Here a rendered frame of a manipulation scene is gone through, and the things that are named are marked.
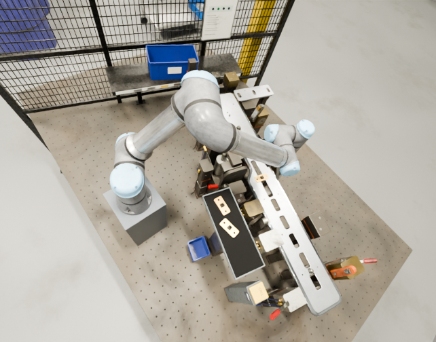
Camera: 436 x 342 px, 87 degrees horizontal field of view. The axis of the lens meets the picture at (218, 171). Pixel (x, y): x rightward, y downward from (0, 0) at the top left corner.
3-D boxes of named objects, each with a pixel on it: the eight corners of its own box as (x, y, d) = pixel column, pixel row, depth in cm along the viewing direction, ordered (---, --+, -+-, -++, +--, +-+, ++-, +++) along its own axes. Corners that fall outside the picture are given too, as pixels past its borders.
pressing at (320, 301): (348, 298, 111) (350, 298, 110) (311, 320, 104) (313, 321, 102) (232, 91, 162) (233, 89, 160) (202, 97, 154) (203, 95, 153)
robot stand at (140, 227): (137, 246, 132) (125, 230, 97) (119, 218, 137) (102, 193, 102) (167, 225, 140) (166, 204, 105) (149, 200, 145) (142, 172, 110)
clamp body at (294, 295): (274, 300, 132) (307, 303, 100) (257, 309, 128) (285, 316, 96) (269, 287, 135) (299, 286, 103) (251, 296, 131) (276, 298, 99)
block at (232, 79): (228, 114, 190) (240, 79, 158) (219, 116, 187) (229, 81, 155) (224, 107, 192) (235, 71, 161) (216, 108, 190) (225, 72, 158)
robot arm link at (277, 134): (275, 143, 87) (301, 143, 90) (268, 119, 92) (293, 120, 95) (267, 154, 94) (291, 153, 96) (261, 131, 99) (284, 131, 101)
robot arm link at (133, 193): (115, 205, 91) (106, 193, 79) (117, 175, 97) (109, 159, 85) (146, 203, 94) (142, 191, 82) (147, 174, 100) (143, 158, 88)
